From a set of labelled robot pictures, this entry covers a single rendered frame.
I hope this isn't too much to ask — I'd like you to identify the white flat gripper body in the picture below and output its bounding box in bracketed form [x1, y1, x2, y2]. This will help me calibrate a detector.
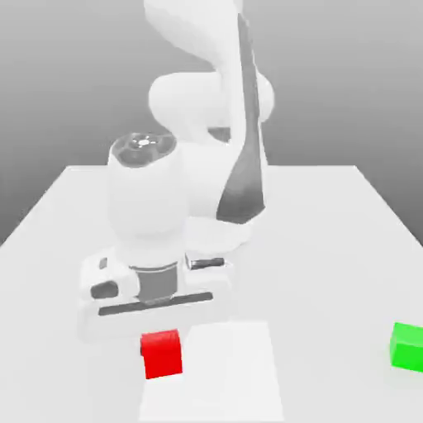
[76, 281, 235, 343]

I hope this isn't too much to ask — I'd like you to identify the small red cube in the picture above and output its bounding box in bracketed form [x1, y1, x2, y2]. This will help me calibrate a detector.
[140, 328, 183, 380]

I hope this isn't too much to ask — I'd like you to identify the small green cube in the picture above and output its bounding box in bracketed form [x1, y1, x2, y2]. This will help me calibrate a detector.
[388, 321, 423, 373]

